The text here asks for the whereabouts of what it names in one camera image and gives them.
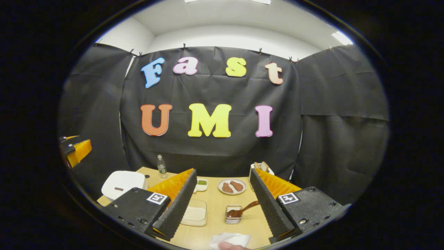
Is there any white toaster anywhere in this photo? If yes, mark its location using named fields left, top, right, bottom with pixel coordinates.
left=249, top=162, right=274, bottom=191

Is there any brown wooden spoon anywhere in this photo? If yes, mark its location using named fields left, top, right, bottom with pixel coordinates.
left=226, top=201, right=260, bottom=218

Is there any ceiling light panel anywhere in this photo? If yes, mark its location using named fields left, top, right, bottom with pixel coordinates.
left=331, top=31, right=353, bottom=45
left=186, top=0, right=271, bottom=5

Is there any black backdrop cloth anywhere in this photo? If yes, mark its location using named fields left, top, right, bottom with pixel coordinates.
left=57, top=43, right=390, bottom=209

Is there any white tissue paper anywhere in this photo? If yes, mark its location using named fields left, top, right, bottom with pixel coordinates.
left=209, top=233, right=251, bottom=250

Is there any clear plastic container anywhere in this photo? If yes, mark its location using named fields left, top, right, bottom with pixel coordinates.
left=180, top=199, right=208, bottom=227

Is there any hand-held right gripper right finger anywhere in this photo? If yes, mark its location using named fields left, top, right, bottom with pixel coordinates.
left=250, top=167, right=347, bottom=243

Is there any white round plate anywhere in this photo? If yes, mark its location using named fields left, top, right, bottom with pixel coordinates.
left=217, top=178, right=247, bottom=195

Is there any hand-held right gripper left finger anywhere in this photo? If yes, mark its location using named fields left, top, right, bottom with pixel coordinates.
left=103, top=168, right=197, bottom=241

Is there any white rice cooker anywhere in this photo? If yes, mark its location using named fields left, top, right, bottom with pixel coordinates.
left=101, top=170, right=147, bottom=201

